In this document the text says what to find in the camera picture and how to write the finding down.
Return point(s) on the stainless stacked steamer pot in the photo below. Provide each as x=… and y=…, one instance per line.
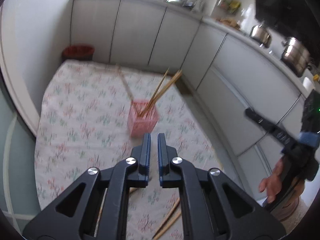
x=296, y=55

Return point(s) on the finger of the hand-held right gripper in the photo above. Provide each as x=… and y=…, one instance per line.
x=270, y=126
x=308, y=140

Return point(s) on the red waste basket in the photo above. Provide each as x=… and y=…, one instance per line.
x=78, y=52

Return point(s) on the person's right hand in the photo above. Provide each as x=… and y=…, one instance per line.
x=271, y=182

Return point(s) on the wall rack with yellow bag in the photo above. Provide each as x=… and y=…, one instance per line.
x=231, y=5

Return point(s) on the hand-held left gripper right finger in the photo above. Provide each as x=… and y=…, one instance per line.
x=160, y=156

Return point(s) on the stainless pot with lid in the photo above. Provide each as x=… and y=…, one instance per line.
x=260, y=34

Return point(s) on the pink perforated utensil holder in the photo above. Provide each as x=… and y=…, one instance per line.
x=142, y=120

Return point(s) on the long bamboo chopstick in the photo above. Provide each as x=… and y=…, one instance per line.
x=167, y=225
x=160, y=86
x=132, y=190
x=167, y=87
x=172, y=208
x=125, y=83

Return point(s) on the floral tablecloth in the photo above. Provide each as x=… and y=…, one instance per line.
x=87, y=130

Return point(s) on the black-tipped chopstick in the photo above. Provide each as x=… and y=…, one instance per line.
x=100, y=212

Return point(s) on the person's right forearm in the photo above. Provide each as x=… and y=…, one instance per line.
x=291, y=205

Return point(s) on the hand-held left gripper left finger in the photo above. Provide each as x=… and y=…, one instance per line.
x=148, y=155

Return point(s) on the black range hood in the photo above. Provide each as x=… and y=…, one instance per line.
x=285, y=2

